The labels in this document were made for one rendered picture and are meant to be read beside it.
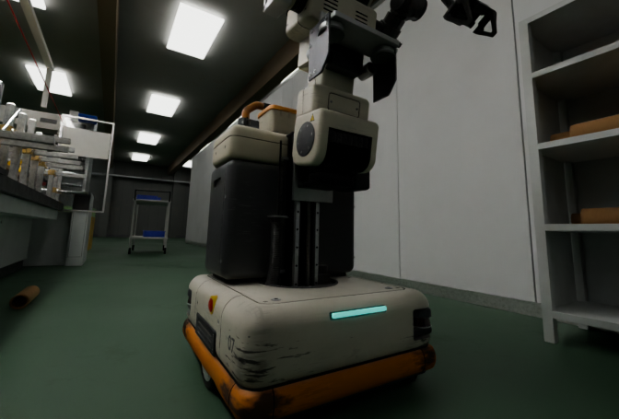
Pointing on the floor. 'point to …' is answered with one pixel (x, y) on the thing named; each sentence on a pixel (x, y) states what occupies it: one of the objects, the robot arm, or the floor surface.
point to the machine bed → (14, 242)
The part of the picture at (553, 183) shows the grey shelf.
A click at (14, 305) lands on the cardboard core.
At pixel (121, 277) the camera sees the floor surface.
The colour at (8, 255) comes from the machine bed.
